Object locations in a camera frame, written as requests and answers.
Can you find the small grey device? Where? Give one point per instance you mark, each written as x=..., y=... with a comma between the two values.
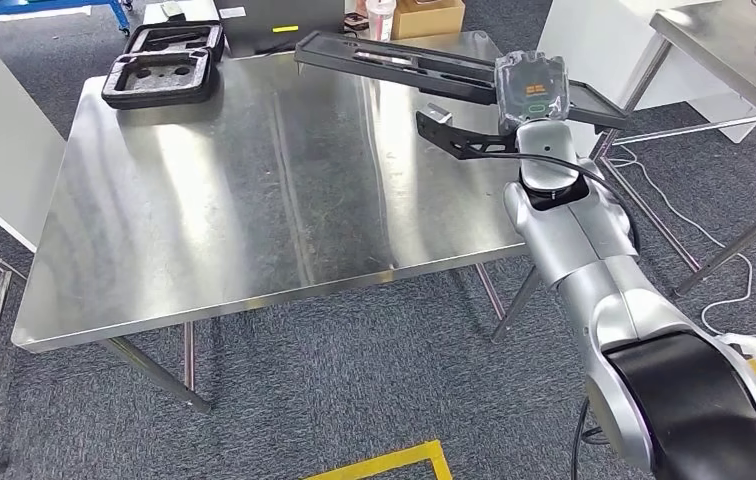
x=171, y=10

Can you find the brown cardboard box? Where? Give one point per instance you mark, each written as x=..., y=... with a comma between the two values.
x=428, y=20

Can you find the black foam case round holes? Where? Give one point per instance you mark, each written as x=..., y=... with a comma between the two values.
x=153, y=83

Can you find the white panel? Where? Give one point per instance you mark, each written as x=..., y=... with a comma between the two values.
x=583, y=53
x=0, y=132

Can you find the long black plastic part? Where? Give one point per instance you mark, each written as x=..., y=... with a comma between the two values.
x=384, y=63

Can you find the white power strip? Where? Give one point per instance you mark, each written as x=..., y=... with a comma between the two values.
x=749, y=346

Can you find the stainless steel workbench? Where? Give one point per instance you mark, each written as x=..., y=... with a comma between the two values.
x=252, y=199

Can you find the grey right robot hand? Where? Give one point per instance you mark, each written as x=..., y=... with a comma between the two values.
x=534, y=89

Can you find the small dark brown object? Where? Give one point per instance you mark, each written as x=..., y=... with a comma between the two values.
x=355, y=23

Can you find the dark grey laptop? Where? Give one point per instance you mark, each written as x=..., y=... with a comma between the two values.
x=272, y=26

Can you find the plastic drink cup with straw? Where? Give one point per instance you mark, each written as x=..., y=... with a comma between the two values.
x=380, y=23

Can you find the blue metal shelf rack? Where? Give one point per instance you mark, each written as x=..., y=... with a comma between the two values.
x=20, y=8

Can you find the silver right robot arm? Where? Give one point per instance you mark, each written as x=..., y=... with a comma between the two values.
x=583, y=245

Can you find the small white table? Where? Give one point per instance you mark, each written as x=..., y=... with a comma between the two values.
x=199, y=12

